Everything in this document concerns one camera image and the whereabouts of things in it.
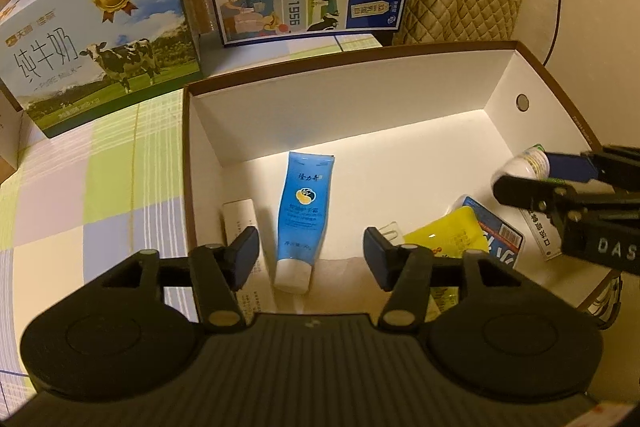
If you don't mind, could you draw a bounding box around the blue sachet with barcode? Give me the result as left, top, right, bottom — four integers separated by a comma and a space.
462, 196, 525, 270

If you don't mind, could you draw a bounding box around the checkered tablecloth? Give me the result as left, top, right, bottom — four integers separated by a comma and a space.
0, 34, 391, 427

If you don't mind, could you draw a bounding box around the small white bottle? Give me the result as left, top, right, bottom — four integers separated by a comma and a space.
492, 145, 551, 188

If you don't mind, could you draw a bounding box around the blue cream tube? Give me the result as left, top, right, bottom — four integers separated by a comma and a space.
273, 151, 335, 294

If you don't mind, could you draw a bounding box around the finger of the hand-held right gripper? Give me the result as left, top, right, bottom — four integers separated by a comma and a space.
545, 146, 640, 194
492, 175, 640, 234

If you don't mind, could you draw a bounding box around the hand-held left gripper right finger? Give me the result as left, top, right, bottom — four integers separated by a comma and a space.
362, 227, 517, 334

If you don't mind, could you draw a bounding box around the long white medicine box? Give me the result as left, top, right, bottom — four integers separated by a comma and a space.
221, 199, 276, 314

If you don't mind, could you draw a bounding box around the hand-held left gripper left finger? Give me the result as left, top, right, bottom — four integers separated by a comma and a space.
102, 226, 261, 334

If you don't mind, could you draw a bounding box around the milk carton with cow picture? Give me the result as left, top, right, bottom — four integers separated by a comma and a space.
0, 0, 203, 138

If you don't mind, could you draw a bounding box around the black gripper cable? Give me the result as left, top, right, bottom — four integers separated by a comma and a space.
590, 274, 627, 330

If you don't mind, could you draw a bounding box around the brown storage box white inside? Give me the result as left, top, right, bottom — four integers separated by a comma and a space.
181, 39, 621, 314

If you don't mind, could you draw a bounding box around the yellow packet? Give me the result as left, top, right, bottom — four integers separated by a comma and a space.
402, 206, 491, 314

